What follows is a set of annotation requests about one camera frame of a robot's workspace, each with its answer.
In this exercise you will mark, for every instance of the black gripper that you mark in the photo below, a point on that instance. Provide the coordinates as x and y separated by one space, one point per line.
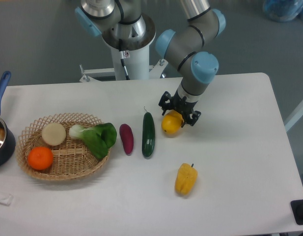
181 105

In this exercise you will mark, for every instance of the yellow mango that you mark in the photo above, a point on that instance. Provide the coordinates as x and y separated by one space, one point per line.
172 122

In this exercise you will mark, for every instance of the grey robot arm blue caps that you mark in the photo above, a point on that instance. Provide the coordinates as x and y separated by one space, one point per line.
182 50

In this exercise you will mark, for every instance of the dark green cucumber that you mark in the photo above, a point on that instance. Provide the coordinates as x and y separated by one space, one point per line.
148 135

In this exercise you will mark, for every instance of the purple sweet potato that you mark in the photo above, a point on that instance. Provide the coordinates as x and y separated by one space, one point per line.
127 138

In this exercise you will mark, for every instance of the yellow bell pepper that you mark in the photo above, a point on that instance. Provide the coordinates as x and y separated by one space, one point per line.
185 179

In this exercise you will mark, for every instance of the green bok choy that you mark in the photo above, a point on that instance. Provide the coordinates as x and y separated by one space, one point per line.
98 139

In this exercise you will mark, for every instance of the beige round bun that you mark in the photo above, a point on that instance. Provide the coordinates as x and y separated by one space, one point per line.
53 134

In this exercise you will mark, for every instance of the woven wicker basket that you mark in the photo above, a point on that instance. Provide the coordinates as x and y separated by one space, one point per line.
72 159

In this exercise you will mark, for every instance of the blue plastic bag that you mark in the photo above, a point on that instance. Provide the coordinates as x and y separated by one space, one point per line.
283 10

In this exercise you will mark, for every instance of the orange mandarin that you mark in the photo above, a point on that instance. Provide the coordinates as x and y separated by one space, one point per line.
40 158

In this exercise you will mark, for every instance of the black device at table edge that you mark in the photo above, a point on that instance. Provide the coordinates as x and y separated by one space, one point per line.
297 209

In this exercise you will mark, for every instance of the clear plastic packet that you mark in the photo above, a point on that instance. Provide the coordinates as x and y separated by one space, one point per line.
5 199

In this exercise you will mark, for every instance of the white metal base frame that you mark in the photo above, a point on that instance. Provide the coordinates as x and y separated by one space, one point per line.
108 74

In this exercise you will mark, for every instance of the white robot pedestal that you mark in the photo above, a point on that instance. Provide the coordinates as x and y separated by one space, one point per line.
130 46

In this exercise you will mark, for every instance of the white frame bar right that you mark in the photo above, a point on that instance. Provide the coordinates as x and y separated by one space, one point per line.
294 117

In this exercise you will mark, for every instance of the blue saucepan with handle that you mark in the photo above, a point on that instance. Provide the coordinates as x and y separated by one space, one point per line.
7 139

